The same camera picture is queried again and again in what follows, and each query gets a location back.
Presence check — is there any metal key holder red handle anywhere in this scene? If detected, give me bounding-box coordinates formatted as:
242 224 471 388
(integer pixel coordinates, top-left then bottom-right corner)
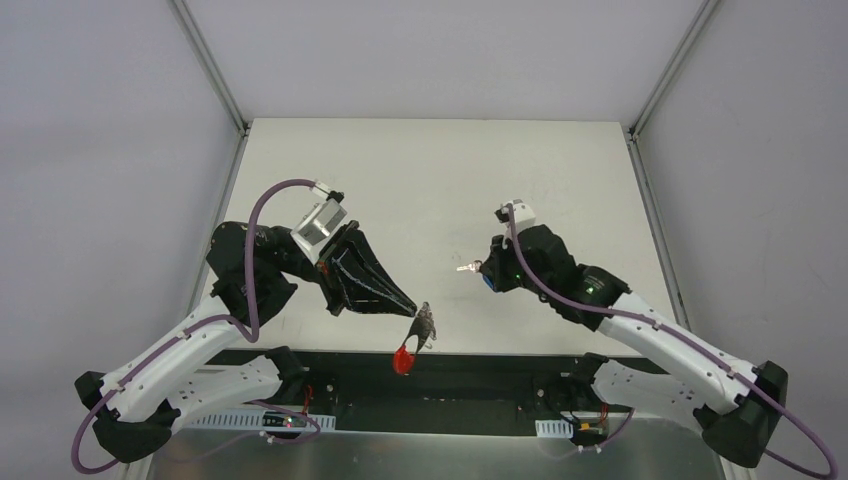
392 302 437 375

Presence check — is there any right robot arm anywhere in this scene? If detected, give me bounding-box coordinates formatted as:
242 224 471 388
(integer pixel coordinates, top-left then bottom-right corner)
467 225 789 468

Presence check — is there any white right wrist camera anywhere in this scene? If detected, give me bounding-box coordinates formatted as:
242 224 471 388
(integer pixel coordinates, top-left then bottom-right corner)
495 199 536 236

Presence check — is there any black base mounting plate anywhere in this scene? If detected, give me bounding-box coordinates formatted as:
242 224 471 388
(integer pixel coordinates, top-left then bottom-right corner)
205 349 704 439

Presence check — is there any silver key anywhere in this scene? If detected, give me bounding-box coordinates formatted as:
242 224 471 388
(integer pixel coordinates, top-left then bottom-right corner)
456 260 483 273

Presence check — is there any left white cable duct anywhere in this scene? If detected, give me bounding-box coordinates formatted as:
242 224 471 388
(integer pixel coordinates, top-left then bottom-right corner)
187 409 336 433

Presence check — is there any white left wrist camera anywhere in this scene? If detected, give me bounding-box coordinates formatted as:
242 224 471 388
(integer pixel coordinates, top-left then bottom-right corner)
290 181 347 264

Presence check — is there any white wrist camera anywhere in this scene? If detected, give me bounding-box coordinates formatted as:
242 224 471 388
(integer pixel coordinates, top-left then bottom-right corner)
290 181 347 264
495 199 536 236

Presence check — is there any white cable duct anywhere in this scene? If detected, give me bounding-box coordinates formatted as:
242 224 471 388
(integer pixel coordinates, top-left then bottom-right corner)
535 419 574 439
187 409 336 433

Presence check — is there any right white cable duct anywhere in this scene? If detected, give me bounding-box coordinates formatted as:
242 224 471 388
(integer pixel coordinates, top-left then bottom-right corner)
535 419 574 439

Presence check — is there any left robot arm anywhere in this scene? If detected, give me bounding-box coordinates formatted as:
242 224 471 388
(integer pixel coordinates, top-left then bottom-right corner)
75 221 430 464

